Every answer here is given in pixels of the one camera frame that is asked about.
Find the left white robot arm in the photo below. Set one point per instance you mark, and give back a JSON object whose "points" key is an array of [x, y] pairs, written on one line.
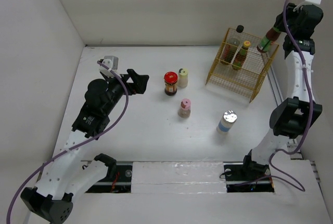
{"points": [[53, 195]]}

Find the ketchup bottle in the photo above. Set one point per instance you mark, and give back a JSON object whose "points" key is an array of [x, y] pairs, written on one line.
{"points": [[268, 40], [241, 56]]}

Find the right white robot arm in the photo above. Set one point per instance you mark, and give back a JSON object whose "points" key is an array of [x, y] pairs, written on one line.
{"points": [[296, 114]]}

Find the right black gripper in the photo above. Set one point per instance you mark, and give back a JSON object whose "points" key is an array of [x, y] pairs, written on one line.
{"points": [[289, 11]]}

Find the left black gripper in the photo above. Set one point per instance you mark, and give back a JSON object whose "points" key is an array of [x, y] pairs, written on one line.
{"points": [[139, 82]]}

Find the yellow-lid white shaker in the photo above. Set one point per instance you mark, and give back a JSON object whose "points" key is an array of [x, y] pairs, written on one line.
{"points": [[182, 78]]}

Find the tall red-label sauce bottle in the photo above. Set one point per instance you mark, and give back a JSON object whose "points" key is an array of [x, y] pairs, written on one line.
{"points": [[231, 45]]}

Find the red-lid sauce jar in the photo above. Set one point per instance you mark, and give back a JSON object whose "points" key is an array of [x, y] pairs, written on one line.
{"points": [[170, 81]]}

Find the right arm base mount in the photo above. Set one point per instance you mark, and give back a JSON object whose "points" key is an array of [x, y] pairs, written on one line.
{"points": [[237, 181]]}

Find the pink-lid spice shaker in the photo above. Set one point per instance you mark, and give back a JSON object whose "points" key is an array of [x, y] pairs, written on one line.
{"points": [[185, 108]]}

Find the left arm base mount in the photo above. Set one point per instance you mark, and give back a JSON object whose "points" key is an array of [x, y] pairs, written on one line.
{"points": [[118, 182]]}

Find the yellow wire basket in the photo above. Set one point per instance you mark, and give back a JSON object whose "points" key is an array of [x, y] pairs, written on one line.
{"points": [[248, 80]]}

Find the silver-lid blue-label shaker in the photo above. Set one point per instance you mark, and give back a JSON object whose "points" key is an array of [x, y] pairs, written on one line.
{"points": [[227, 121]]}

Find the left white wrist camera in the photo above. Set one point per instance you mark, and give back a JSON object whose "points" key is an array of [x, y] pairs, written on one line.
{"points": [[111, 62]]}

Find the white foam front board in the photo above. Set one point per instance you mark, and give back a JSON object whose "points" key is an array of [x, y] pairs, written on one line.
{"points": [[194, 193]]}

